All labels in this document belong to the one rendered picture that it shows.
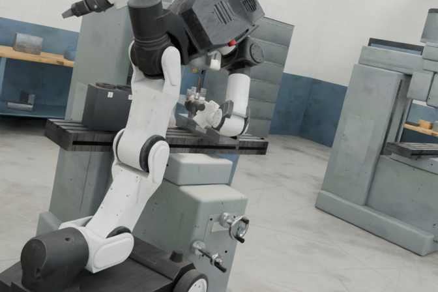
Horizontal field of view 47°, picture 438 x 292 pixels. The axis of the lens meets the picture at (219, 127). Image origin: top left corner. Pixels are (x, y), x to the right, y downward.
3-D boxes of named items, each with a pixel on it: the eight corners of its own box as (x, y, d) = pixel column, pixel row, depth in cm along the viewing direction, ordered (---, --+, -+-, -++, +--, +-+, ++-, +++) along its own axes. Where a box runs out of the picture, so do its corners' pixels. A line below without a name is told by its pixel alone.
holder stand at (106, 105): (135, 133, 234) (143, 91, 231) (90, 130, 220) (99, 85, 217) (124, 126, 243) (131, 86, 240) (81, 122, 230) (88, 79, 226)
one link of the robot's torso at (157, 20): (147, 9, 158) (180, -11, 169) (117, 2, 164) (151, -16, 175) (161, 85, 174) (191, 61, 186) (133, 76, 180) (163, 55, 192)
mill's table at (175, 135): (266, 154, 292) (269, 141, 291) (66, 151, 208) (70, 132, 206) (238, 143, 309) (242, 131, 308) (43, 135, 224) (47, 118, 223)
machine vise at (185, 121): (238, 144, 262) (243, 124, 260) (218, 144, 251) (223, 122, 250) (195, 126, 286) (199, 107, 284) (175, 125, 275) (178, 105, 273)
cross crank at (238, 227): (251, 242, 230) (257, 218, 228) (233, 245, 222) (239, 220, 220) (228, 228, 241) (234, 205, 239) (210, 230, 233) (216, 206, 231)
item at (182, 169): (229, 184, 259) (234, 161, 257) (176, 186, 235) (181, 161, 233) (173, 154, 294) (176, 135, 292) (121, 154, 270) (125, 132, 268)
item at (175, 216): (224, 307, 255) (251, 196, 245) (175, 321, 233) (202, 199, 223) (139, 240, 312) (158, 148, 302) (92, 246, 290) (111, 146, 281)
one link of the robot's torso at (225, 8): (232, 67, 176) (279, 26, 199) (182, -21, 166) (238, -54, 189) (179, 87, 197) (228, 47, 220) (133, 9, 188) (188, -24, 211)
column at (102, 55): (145, 264, 319) (197, 19, 294) (77, 275, 287) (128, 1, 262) (107, 231, 355) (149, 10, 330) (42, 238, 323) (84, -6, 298)
